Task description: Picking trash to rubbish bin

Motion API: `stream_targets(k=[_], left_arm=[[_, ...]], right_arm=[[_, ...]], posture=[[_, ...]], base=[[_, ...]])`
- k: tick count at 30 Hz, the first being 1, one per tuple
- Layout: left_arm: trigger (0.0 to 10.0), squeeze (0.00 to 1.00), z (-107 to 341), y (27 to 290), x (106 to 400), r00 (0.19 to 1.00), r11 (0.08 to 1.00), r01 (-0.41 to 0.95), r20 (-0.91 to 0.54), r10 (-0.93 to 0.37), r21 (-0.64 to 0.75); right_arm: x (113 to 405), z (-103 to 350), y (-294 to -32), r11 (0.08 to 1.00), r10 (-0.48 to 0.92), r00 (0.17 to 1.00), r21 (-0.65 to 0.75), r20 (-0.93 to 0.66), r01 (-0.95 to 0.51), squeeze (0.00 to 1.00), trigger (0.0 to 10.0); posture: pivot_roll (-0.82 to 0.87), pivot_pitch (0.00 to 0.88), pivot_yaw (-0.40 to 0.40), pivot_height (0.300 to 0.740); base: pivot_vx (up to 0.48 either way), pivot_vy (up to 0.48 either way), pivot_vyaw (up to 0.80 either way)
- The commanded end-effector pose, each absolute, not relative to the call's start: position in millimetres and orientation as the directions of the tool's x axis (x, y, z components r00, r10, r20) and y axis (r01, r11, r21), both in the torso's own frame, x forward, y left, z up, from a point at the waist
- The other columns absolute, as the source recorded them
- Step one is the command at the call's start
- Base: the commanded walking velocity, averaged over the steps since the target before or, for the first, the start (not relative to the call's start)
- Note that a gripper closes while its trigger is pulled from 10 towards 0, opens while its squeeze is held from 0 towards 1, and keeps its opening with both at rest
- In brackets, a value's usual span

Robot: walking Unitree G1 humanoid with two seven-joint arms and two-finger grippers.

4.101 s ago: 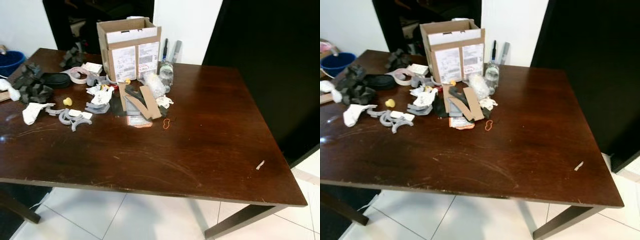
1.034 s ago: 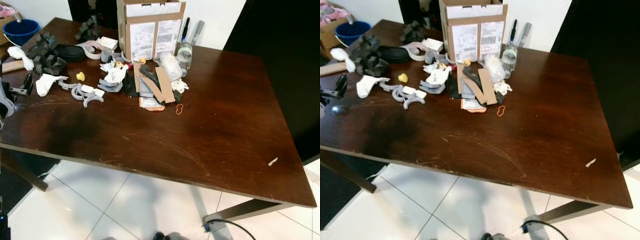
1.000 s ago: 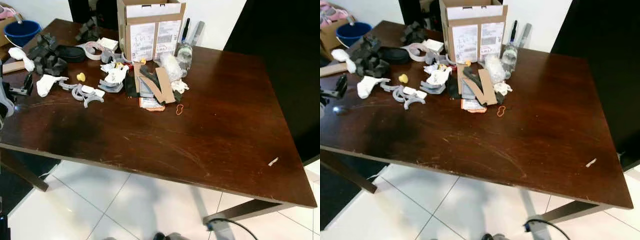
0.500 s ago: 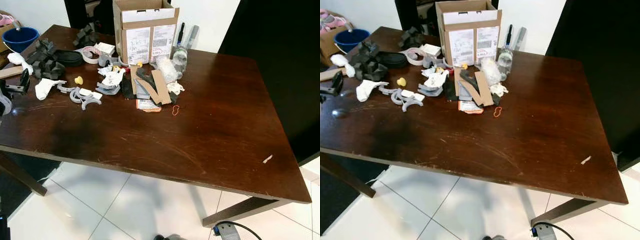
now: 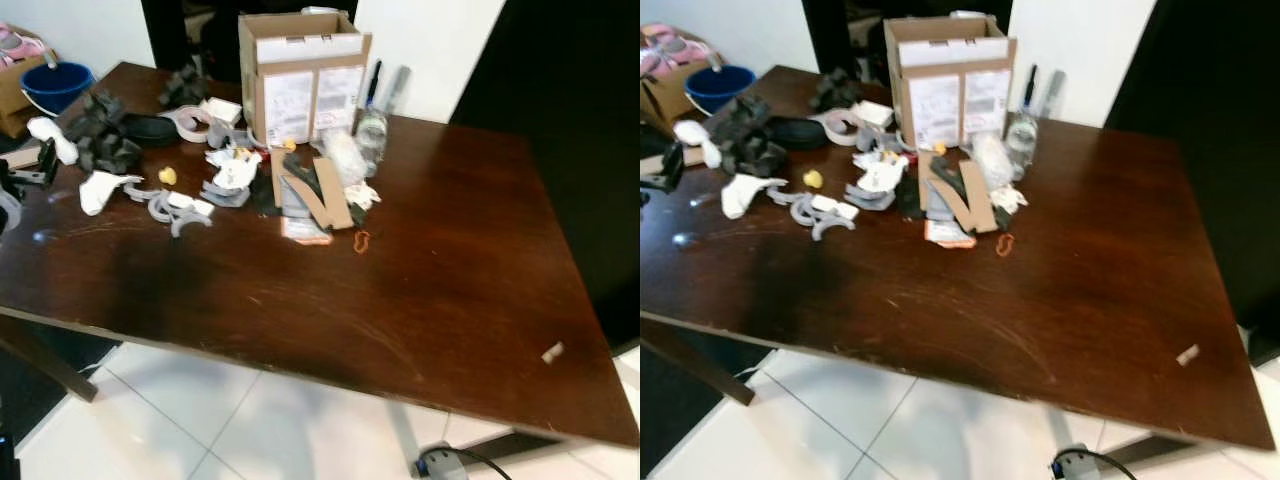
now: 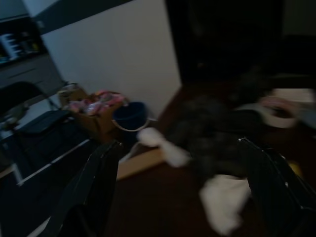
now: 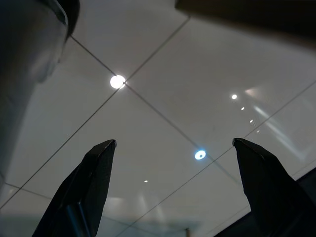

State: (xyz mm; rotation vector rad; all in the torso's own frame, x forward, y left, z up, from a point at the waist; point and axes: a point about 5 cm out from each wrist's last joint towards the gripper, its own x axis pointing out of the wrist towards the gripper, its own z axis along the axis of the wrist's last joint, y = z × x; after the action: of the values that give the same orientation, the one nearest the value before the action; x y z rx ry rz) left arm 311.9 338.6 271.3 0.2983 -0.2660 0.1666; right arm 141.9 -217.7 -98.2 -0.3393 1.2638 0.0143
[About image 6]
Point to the black folding chair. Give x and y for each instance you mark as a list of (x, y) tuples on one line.
[(42, 121)]

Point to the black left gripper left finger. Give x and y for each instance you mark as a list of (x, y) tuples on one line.
[(96, 177)]

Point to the cardboard box with pink packets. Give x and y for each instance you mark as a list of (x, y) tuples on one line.
[(98, 123)]

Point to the grey foam piece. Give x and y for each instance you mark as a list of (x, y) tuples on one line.
[(207, 128)]

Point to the dark blue bucket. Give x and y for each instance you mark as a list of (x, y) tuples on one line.
[(129, 113)]

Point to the dark shelf unit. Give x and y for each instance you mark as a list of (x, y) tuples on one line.
[(27, 37)]

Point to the white tape roll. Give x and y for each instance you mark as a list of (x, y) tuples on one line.
[(279, 118)]

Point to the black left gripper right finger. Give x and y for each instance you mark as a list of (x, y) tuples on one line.
[(276, 192)]

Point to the crumpled white paper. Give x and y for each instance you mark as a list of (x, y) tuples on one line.
[(222, 197), (160, 143)]

